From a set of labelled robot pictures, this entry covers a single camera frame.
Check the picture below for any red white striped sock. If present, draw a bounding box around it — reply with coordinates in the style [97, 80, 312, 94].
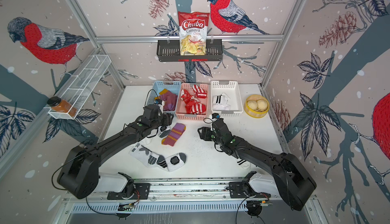
[192, 84, 207, 99]

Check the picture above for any red Chuba cassava chips bag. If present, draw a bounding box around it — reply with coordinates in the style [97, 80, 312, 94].
[178, 12, 210, 55]

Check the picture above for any white plastic basket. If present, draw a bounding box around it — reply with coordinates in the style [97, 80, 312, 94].
[209, 80, 243, 117]

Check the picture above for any orange spice jar black lid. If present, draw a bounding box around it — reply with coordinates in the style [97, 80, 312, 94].
[47, 97, 77, 117]

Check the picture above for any black wall-mounted wire basket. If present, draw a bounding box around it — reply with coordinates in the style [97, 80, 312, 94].
[156, 39, 223, 62]

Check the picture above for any red santa pattern sock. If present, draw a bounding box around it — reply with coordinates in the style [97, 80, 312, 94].
[185, 98, 207, 115]

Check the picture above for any clear acrylic wall shelf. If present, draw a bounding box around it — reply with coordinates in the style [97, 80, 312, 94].
[48, 54, 111, 120]

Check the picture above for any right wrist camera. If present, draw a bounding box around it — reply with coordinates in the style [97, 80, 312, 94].
[211, 113, 220, 120]

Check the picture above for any purple yellow sock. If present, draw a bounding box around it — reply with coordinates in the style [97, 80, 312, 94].
[163, 99, 177, 111]
[158, 89, 177, 104]

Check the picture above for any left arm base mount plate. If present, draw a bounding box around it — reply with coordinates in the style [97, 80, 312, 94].
[107, 183, 151, 200]

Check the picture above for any white grey patterned sock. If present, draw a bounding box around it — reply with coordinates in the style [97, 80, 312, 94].
[129, 143, 187, 172]

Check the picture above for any pink plastic basket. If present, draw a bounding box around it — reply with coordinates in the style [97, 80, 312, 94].
[175, 83, 209, 120]

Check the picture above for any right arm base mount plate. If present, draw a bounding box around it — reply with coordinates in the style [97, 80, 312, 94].
[225, 182, 271, 199]

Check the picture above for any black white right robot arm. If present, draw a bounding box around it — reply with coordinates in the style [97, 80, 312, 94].
[198, 118, 317, 211]

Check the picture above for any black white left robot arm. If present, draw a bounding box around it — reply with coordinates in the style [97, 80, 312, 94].
[57, 105, 173, 199]

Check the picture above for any purple striped short sock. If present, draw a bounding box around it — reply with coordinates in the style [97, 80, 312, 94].
[161, 123, 186, 146]

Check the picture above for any blue plastic basket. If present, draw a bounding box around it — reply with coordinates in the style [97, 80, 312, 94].
[145, 80, 181, 113]

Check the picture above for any white black-striped sock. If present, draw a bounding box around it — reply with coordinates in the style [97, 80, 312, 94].
[237, 160, 251, 170]
[212, 93, 231, 111]

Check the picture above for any red snowflake sock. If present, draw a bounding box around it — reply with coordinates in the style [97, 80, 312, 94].
[180, 89, 193, 104]

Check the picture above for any yellow bowl with buns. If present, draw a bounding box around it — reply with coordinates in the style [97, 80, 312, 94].
[244, 95, 270, 118]

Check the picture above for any purple yellow sock top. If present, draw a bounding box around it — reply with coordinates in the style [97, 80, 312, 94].
[163, 99, 177, 111]

